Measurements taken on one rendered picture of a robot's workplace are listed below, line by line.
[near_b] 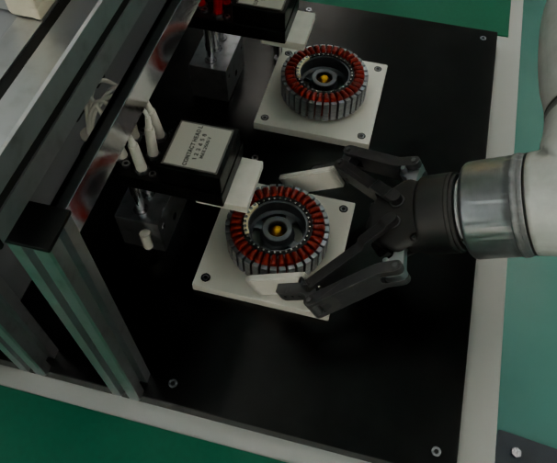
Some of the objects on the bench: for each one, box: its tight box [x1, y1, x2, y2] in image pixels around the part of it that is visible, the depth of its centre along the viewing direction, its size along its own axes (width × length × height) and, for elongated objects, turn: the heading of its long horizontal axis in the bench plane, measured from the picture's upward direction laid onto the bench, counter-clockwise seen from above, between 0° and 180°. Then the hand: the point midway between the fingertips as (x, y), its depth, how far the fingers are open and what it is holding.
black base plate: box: [0, 0, 497, 463], centre depth 77 cm, size 47×64×2 cm
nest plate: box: [192, 183, 356, 321], centre depth 69 cm, size 15×15×1 cm
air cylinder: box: [189, 33, 244, 102], centre depth 82 cm, size 5×8×6 cm
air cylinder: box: [115, 187, 187, 252], centre depth 69 cm, size 5×8×6 cm
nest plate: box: [254, 48, 388, 149], centre depth 81 cm, size 15×15×1 cm
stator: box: [225, 184, 330, 276], centre depth 66 cm, size 11×11×4 cm
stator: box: [281, 44, 369, 120], centre depth 79 cm, size 11×11×4 cm
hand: (278, 231), depth 66 cm, fingers open, 13 cm apart
